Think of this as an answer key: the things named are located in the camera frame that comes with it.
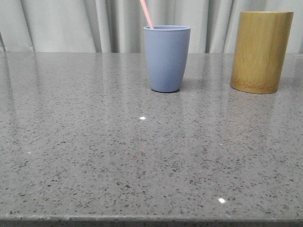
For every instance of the grey curtain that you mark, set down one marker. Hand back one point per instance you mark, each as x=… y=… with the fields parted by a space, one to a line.
x=117 y=25

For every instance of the bamboo wooden cup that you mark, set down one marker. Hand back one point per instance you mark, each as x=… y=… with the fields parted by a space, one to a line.
x=261 y=45

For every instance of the blue plastic cup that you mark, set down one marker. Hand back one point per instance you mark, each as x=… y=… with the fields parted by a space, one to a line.
x=166 y=49

